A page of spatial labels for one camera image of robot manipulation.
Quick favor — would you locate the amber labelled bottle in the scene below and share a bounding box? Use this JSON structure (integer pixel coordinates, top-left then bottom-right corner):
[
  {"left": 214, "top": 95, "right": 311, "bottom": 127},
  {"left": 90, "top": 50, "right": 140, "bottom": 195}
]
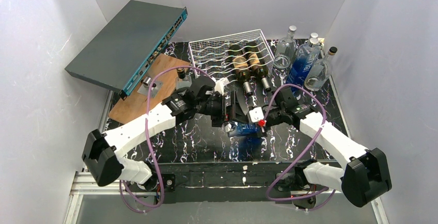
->
[{"left": 175, "top": 67, "right": 192, "bottom": 90}]

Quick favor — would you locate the dark wine bottle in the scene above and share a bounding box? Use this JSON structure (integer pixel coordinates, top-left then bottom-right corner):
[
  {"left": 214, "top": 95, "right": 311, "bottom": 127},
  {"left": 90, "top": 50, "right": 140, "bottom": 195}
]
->
[
  {"left": 228, "top": 45, "right": 253, "bottom": 97},
  {"left": 244, "top": 42, "right": 272, "bottom": 92}
]

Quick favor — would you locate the clear bottle blue label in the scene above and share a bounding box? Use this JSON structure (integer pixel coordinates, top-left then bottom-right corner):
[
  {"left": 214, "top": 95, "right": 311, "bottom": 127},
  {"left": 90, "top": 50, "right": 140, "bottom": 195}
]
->
[{"left": 304, "top": 46, "right": 338, "bottom": 91}]

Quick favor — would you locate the clear bottle green label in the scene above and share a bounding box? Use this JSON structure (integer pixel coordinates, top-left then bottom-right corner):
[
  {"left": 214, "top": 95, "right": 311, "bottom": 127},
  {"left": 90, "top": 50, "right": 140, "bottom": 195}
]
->
[{"left": 273, "top": 25, "right": 297, "bottom": 69}]

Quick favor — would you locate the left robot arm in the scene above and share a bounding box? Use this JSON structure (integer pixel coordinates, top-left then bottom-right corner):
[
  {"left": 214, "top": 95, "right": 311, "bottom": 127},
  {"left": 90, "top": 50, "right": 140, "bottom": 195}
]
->
[{"left": 82, "top": 76, "right": 249, "bottom": 187}]

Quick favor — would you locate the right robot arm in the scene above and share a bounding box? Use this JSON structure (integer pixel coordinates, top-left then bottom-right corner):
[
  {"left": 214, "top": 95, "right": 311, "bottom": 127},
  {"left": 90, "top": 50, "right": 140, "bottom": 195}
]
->
[{"left": 247, "top": 85, "right": 393, "bottom": 207}]

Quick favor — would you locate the metal plate with cylinder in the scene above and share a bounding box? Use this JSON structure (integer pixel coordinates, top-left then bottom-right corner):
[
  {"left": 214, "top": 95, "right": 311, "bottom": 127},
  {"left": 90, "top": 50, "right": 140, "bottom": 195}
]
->
[{"left": 137, "top": 76, "right": 163, "bottom": 98}]

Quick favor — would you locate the wooden board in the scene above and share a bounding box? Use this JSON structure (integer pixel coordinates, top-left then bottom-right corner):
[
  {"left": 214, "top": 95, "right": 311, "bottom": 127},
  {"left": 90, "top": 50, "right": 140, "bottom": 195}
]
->
[{"left": 108, "top": 53, "right": 191, "bottom": 124}]

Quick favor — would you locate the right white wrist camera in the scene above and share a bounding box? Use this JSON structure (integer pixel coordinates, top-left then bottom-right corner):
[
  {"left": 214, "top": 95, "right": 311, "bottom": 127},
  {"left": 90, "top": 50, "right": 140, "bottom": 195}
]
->
[{"left": 247, "top": 107, "right": 266, "bottom": 127}]

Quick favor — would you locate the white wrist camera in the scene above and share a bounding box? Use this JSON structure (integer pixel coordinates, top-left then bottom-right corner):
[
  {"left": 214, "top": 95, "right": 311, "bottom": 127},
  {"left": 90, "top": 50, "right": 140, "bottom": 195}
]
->
[
  {"left": 214, "top": 77, "right": 230, "bottom": 95},
  {"left": 247, "top": 107, "right": 266, "bottom": 127}
]

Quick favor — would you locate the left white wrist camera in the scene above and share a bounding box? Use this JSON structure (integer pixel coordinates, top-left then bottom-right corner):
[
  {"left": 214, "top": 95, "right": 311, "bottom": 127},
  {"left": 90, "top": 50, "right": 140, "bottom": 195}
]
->
[{"left": 214, "top": 77, "right": 230, "bottom": 95}]

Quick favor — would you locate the white wire wine rack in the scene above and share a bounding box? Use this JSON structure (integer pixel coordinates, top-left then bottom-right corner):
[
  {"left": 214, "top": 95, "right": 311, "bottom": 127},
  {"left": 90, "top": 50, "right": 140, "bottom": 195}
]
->
[{"left": 189, "top": 29, "right": 274, "bottom": 82}]

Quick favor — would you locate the grey network switch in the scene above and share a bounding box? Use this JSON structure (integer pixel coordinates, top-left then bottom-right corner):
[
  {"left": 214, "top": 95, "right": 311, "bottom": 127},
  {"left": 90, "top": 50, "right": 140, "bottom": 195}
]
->
[{"left": 65, "top": 0, "right": 187, "bottom": 100}]

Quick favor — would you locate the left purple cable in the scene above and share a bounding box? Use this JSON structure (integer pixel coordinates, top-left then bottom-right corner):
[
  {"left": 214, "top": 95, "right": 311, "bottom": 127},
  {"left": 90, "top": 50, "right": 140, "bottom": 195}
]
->
[{"left": 119, "top": 66, "right": 214, "bottom": 214}]

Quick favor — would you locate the aluminium frame rail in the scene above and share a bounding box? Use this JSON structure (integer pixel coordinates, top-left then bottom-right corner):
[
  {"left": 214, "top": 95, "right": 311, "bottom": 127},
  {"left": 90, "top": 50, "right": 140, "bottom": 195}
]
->
[{"left": 63, "top": 89, "right": 390, "bottom": 224}]

